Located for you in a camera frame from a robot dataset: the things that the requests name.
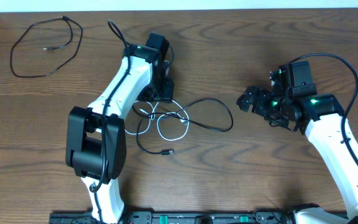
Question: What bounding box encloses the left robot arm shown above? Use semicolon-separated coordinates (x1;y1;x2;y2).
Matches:
65;33;173;223

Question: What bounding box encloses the white usb cable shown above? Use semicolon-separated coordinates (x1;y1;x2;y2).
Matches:
124;99;191;142

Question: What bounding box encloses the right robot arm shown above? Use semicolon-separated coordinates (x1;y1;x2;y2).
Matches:
236;61;358;223

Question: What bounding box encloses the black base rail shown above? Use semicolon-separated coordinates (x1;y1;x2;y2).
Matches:
47;209;299;224

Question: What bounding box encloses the black usb cable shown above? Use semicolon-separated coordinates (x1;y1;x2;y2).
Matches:
132;98;234;156
9;15;84;78

